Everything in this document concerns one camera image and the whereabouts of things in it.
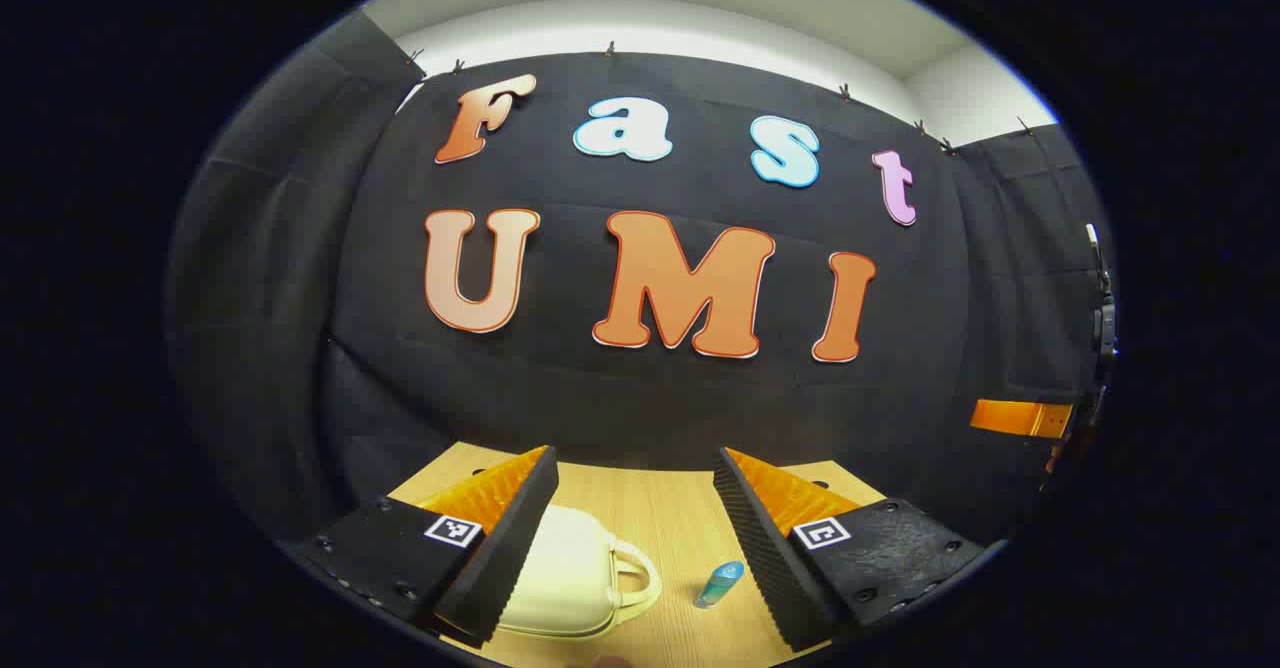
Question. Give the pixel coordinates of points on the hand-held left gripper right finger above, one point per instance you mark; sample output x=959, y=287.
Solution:
x=765, y=568

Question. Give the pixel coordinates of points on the translucent blue bottle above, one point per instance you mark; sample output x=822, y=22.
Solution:
x=718, y=588

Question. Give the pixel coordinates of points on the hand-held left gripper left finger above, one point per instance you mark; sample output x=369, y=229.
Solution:
x=505, y=558

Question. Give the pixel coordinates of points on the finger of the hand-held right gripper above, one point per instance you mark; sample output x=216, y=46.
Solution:
x=1020, y=418

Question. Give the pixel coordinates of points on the pale yellow small suitcase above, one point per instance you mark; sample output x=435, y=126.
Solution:
x=570, y=578

